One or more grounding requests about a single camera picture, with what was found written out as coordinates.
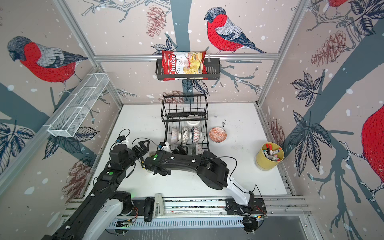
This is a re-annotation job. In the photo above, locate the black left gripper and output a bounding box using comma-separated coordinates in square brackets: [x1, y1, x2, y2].
[122, 138, 150, 171]

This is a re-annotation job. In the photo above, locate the white brown patterned bowl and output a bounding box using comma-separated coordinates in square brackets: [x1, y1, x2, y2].
[182, 127, 192, 145]

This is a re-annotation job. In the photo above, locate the blue patterned bowl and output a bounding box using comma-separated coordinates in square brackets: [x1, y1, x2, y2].
[192, 126, 202, 143]

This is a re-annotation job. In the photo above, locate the white ceramic bowl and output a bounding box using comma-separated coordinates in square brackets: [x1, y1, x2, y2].
[186, 115, 201, 129]

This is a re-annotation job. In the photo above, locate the black two-tier dish rack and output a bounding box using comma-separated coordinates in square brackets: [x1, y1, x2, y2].
[161, 94, 210, 155]

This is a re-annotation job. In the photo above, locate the red orange patterned bowl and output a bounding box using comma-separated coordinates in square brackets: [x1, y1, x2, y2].
[209, 127, 227, 143]

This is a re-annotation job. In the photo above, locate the grey green patterned bowl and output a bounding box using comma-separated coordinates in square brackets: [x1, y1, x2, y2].
[193, 143, 204, 155]

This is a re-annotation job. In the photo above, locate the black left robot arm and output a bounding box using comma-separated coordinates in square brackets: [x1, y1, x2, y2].
[43, 140, 150, 240]

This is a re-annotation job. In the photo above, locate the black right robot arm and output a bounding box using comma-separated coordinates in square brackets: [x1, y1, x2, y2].
[144, 150, 267, 217]

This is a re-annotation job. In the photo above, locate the red cassava chips bag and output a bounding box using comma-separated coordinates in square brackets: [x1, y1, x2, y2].
[162, 51, 207, 81]

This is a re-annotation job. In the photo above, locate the yellow cup with markers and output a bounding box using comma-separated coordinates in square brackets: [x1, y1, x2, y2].
[255, 143, 285, 171]

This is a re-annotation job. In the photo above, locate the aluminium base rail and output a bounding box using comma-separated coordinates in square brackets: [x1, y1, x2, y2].
[103, 195, 311, 234]

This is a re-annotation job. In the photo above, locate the white wire wall shelf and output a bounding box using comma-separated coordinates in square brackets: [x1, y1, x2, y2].
[48, 73, 110, 137]

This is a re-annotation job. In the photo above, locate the black wall wire basket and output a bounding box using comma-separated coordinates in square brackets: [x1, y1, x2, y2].
[155, 58, 221, 81]

